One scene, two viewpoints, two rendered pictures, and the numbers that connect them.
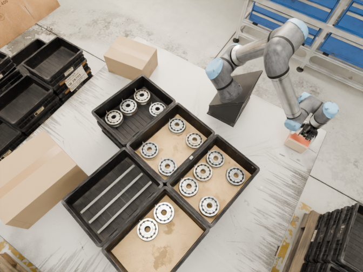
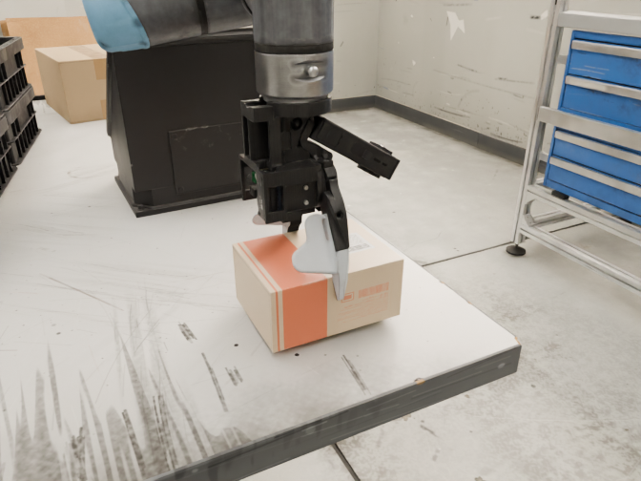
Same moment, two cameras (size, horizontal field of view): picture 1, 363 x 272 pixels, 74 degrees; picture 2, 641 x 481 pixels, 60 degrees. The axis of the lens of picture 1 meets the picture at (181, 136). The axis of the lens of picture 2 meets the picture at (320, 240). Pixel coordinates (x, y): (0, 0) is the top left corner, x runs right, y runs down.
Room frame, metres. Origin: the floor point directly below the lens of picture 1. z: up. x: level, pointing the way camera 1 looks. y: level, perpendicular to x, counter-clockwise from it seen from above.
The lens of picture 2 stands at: (0.28, -1.07, 1.08)
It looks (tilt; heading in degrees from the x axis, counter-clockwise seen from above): 27 degrees down; 34
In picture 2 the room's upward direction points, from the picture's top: straight up
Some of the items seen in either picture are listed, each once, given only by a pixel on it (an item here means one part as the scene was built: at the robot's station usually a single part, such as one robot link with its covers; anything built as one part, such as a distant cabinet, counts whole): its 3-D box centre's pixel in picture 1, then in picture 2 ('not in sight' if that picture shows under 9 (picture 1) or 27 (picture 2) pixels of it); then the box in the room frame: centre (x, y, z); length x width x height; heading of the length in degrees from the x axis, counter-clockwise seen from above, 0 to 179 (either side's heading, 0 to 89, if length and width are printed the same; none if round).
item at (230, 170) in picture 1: (235, 175); not in sight; (0.42, -0.30, 0.86); 0.10 x 0.10 x 0.01
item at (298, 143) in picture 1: (299, 136); (316, 279); (0.74, -0.75, 0.75); 0.16 x 0.12 x 0.07; 151
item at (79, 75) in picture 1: (76, 78); not in sight; (1.36, 0.96, 0.41); 0.31 x 0.02 x 0.16; 151
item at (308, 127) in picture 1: (310, 128); (290, 156); (0.71, -0.74, 0.90); 0.09 x 0.08 x 0.12; 151
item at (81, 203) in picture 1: (115, 195); not in sight; (0.27, 0.31, 0.87); 0.40 x 0.30 x 0.11; 140
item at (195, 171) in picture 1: (202, 171); not in sight; (0.43, -0.13, 0.86); 0.10 x 0.10 x 0.01
